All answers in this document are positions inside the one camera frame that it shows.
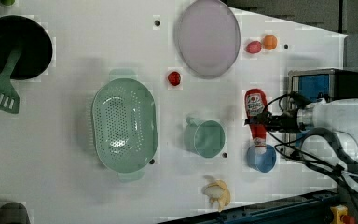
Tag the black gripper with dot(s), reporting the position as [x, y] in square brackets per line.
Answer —
[284, 123]

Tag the red ketchup bottle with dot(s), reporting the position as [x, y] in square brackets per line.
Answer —
[255, 102]

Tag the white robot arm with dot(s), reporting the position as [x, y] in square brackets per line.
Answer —
[319, 158]

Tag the grey round plate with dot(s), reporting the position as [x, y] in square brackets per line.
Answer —
[208, 38]

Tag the blue cup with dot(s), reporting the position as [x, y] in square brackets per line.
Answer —
[264, 162]

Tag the green mug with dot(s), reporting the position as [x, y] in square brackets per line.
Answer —
[204, 137]

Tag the pink toy fruit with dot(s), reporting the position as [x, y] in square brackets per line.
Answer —
[254, 47]

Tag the silver black toaster oven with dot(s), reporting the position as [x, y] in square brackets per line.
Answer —
[323, 84]

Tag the orange toy fruit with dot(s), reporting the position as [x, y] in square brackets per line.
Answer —
[270, 42]

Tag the peeled toy banana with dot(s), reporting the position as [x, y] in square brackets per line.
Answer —
[217, 192]

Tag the red toy strawberry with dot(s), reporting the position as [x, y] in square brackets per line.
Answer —
[174, 78]

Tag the yellow red clamp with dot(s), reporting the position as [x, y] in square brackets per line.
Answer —
[341, 216]

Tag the green perforated colander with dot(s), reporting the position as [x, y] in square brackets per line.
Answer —
[124, 122]

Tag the green slotted spatula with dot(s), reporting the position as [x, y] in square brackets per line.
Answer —
[9, 99]

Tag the dark grey round object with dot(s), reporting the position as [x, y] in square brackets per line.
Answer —
[14, 213]

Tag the black frying pan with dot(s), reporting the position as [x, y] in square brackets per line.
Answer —
[37, 47]

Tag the green toy fruit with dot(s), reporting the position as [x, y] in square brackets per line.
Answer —
[7, 2]

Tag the blue metal rail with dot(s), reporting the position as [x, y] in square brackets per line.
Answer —
[310, 208]

